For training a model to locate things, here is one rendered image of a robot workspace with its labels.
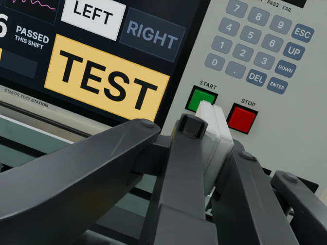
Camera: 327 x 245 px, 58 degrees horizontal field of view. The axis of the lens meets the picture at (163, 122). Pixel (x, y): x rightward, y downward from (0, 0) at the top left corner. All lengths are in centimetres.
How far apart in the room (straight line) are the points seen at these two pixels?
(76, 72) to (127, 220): 26
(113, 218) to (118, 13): 31
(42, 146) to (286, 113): 21
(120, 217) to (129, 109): 24
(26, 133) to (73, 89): 6
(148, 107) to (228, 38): 9
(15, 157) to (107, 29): 14
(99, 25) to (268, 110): 16
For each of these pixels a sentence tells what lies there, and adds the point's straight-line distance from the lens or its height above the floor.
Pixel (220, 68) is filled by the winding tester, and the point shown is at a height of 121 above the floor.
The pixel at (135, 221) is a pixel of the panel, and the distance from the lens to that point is 47.
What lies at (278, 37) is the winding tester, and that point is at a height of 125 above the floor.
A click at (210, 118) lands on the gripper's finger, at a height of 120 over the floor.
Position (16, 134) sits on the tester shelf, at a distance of 29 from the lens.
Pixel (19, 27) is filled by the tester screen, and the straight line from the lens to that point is 30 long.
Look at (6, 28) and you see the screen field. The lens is 31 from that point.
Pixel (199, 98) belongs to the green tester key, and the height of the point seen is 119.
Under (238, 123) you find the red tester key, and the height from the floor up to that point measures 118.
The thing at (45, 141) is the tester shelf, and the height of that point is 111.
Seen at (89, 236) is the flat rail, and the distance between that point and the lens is 30.
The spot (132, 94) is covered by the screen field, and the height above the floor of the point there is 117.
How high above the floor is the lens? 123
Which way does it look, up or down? 17 degrees down
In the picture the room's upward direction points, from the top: 21 degrees clockwise
